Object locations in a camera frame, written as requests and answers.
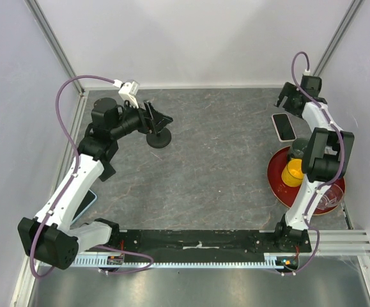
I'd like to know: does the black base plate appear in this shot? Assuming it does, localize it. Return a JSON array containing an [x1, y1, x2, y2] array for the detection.
[[107, 230, 312, 253]]

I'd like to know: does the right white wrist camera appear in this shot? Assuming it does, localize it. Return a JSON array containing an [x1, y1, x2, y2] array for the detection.
[[300, 70, 322, 97]]

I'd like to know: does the yellow cup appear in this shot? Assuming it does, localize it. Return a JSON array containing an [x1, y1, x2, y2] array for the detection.
[[281, 159, 304, 187]]

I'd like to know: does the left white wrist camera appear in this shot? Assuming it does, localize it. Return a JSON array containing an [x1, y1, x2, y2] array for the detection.
[[113, 79, 140, 109]]

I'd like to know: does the light blue phone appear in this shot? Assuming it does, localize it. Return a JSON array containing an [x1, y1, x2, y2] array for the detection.
[[72, 190, 98, 224]]

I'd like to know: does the left aluminium frame post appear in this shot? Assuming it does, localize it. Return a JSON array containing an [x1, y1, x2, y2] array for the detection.
[[24, 0, 77, 79]]

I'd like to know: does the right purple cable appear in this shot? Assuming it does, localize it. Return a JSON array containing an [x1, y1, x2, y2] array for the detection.
[[280, 51, 347, 276]]

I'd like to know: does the black phone stand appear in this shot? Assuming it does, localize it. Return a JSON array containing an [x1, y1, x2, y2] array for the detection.
[[146, 126, 172, 148]]

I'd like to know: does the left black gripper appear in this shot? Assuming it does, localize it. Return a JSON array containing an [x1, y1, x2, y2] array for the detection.
[[111, 98, 173, 139]]

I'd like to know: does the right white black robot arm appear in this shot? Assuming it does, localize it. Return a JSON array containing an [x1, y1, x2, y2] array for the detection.
[[272, 73, 355, 252]]

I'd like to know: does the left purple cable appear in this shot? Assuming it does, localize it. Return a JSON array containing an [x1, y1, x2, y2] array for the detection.
[[29, 75, 155, 279]]

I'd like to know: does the dark green cup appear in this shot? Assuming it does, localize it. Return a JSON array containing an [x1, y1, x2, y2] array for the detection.
[[287, 138, 309, 161]]

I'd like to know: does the aluminium frame post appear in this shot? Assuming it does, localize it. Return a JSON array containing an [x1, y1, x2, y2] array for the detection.
[[24, 0, 77, 79], [312, 0, 365, 77]]

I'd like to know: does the light blue cable duct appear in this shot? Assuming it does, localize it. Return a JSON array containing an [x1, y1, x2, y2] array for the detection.
[[71, 252, 291, 270]]

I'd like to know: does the right aluminium frame post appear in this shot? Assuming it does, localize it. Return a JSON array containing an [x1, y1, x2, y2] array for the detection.
[[312, 0, 365, 77]]

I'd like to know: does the red round tray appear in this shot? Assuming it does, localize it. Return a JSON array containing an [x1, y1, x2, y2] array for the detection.
[[267, 146, 346, 208]]

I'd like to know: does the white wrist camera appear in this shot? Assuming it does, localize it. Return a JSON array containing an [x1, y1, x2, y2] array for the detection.
[[113, 79, 140, 109], [300, 70, 322, 97]]

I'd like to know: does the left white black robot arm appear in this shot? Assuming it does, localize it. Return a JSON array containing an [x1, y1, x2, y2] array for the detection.
[[18, 98, 173, 274]]

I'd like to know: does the purple cable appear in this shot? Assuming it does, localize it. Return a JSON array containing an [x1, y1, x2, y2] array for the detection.
[[280, 51, 347, 276], [29, 75, 155, 279]]

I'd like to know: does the clear glass cup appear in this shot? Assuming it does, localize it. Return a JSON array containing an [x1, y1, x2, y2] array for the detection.
[[314, 184, 345, 215]]

